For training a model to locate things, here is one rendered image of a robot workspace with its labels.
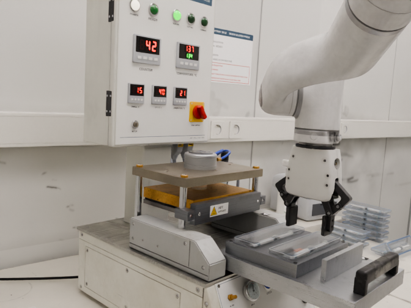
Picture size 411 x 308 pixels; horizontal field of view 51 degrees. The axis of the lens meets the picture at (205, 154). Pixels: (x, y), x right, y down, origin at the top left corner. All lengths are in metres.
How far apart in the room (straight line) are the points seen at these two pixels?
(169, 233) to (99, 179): 0.63
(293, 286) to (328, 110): 0.32
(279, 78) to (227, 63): 1.06
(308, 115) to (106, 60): 0.49
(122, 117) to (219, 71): 0.80
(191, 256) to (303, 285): 0.22
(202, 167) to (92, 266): 0.38
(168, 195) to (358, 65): 0.51
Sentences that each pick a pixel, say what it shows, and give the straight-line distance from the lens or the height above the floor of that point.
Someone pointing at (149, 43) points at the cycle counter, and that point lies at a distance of 1.09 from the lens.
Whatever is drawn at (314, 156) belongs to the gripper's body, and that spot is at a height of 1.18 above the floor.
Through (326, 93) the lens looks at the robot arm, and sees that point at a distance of 0.82.
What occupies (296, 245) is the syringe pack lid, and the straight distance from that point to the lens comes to 0.87.
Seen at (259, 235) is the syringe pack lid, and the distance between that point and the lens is 0.91.
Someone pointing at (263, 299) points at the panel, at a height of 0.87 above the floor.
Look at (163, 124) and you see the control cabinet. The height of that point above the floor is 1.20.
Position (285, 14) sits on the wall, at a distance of 2.08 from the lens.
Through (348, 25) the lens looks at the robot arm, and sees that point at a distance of 0.64.
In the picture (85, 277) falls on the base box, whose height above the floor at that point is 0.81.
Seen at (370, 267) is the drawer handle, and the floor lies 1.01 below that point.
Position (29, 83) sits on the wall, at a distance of 1.39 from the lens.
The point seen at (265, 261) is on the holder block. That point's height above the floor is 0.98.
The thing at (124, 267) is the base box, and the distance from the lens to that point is 1.04.
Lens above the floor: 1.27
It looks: 7 degrees down
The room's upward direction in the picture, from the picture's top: 3 degrees clockwise
